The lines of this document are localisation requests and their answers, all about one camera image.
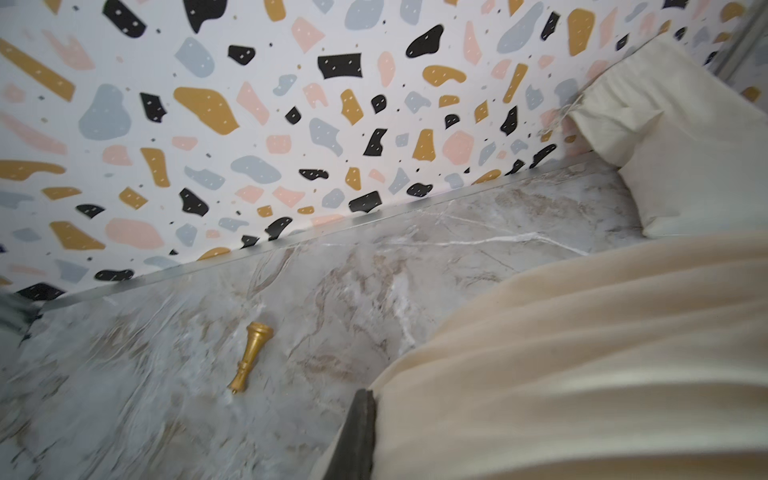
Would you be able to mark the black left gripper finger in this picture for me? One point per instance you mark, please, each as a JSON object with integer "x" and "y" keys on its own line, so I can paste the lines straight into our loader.
{"x": 352, "y": 458}

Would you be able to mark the closed cream cloth bag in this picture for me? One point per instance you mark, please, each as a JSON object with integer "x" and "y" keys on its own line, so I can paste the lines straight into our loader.
{"x": 692, "y": 152}

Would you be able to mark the gold chess piece far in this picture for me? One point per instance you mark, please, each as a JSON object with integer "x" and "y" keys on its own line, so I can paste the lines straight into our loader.
{"x": 258, "y": 334}

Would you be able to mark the aluminium corner post right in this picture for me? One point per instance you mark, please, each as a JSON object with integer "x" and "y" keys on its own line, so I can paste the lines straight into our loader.
{"x": 735, "y": 51}

